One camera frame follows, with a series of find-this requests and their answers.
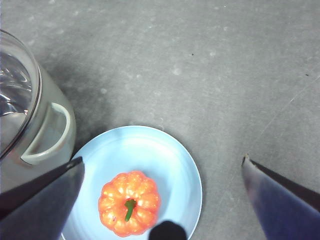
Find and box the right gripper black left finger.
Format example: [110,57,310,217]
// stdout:
[0,156,85,240]

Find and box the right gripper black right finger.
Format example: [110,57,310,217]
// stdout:
[241,153,320,240]

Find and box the orange toy pumpkin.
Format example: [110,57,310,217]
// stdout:
[98,170,161,238]

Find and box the glass lid with green knob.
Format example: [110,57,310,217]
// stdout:
[0,29,42,161]

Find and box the blue round plate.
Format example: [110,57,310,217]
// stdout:
[59,125,203,240]

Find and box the pale green electric steamer pot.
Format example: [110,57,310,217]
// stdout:
[0,29,77,198]

